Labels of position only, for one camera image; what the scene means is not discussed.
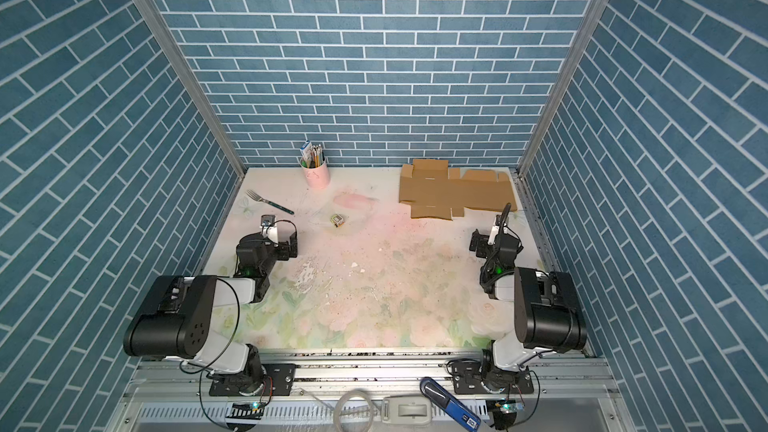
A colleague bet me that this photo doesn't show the brown cardboard box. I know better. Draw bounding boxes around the brown cardboard box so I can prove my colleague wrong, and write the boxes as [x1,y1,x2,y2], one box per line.
[399,159,518,220]

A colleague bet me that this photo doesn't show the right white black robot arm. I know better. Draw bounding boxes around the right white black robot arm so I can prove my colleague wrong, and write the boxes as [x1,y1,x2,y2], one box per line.
[469,227,588,393]

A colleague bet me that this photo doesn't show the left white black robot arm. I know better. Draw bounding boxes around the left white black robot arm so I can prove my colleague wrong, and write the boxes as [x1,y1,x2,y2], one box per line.
[123,231,298,398]

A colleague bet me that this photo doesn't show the small green white toy block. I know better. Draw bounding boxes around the small green white toy block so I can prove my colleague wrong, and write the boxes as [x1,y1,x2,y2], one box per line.
[330,214,346,227]

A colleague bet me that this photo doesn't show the pink pen holder bucket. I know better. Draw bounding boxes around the pink pen holder bucket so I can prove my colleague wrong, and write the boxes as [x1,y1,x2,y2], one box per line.
[302,162,330,190]

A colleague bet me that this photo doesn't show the pens in bucket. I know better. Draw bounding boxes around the pens in bucket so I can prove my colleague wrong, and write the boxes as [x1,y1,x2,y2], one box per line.
[299,141,325,169]

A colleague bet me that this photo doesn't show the blue handheld tool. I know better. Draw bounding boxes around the blue handheld tool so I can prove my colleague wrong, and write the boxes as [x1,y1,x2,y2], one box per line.
[419,377,481,432]

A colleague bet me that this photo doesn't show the grey white plastic device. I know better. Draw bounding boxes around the grey white plastic device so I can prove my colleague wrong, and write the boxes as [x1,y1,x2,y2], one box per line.
[381,395,433,426]

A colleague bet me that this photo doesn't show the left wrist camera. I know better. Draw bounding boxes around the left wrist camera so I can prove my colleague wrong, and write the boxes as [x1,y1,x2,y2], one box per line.
[261,214,278,243]

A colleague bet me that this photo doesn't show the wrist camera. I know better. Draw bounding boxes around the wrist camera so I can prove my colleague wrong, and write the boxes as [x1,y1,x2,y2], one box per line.
[488,202,512,246]
[261,214,278,243]

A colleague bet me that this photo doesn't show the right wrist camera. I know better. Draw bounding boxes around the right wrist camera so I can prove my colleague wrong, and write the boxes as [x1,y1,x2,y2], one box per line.
[488,202,512,246]

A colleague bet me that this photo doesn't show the metal fork teal handle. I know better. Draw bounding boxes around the metal fork teal handle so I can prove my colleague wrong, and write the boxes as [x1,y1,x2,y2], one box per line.
[246,189,295,215]

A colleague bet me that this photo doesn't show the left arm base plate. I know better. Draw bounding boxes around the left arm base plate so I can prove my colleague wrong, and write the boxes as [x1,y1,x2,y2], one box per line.
[209,363,297,398]

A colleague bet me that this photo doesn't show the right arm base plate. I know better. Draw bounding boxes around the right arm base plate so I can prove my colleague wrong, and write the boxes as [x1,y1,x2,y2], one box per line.
[445,359,534,395]

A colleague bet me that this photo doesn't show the white cable coil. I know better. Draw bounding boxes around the white cable coil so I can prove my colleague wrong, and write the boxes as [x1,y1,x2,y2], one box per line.
[331,388,379,432]

